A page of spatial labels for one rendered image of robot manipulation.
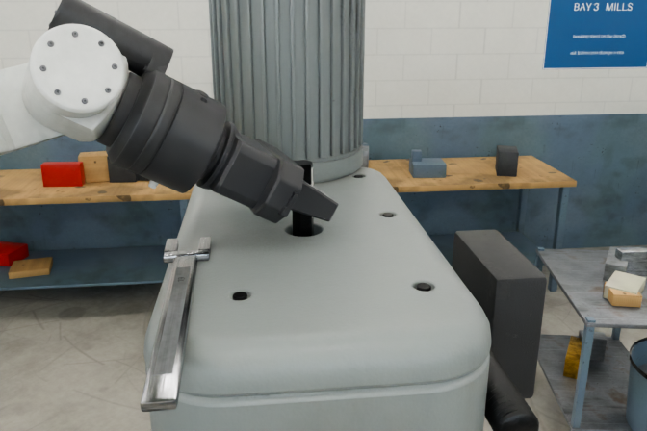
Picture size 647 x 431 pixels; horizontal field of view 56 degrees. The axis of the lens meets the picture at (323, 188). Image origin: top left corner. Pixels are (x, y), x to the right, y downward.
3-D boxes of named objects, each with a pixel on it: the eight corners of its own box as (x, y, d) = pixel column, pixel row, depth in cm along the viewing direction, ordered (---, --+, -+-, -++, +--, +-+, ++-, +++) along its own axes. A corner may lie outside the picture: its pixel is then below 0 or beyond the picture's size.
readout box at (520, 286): (541, 399, 94) (556, 276, 88) (484, 403, 93) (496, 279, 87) (493, 333, 113) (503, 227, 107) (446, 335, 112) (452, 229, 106)
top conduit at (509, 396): (538, 448, 47) (543, 410, 46) (486, 452, 47) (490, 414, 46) (403, 236, 90) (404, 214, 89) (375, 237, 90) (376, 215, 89)
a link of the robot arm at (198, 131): (237, 209, 64) (129, 162, 59) (279, 128, 63) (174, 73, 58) (269, 254, 53) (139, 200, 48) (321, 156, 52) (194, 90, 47)
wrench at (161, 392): (195, 409, 34) (194, 396, 34) (121, 416, 33) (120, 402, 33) (211, 243, 57) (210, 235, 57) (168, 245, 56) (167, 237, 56)
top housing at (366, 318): (503, 526, 46) (524, 338, 41) (144, 559, 43) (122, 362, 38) (379, 266, 90) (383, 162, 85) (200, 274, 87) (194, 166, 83)
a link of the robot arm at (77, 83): (160, 168, 46) (6, 100, 41) (130, 179, 56) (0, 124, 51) (214, 40, 49) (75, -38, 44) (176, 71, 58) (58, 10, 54)
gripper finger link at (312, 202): (323, 224, 60) (270, 200, 57) (339, 196, 60) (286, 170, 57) (329, 230, 58) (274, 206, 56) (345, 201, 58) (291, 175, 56)
